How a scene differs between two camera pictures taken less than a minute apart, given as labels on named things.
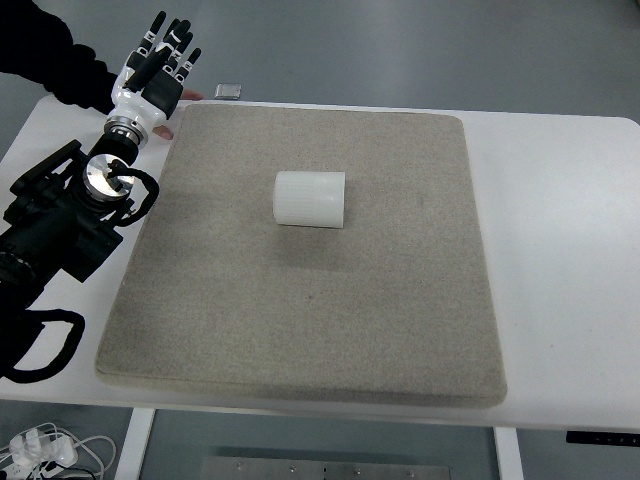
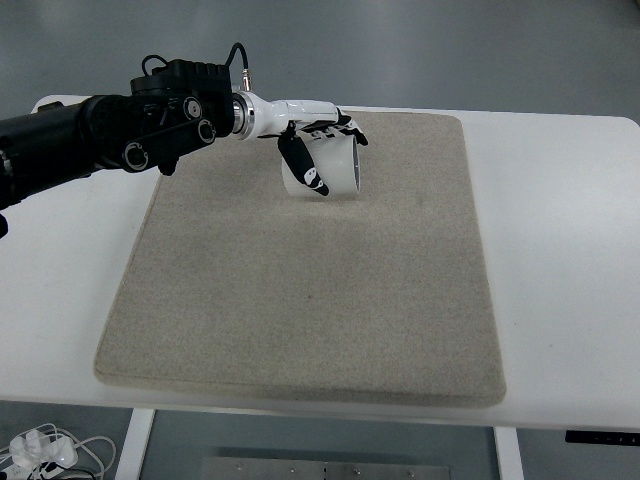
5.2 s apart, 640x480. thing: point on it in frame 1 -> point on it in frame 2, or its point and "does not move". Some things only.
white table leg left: (129, 467) does not move
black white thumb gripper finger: (146, 70) -> (300, 162)
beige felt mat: (310, 256) does not move
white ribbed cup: (309, 199) -> (336, 159)
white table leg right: (508, 453) does not move
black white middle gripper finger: (172, 37) -> (352, 128)
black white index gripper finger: (141, 53) -> (330, 132)
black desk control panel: (602, 437) does not move
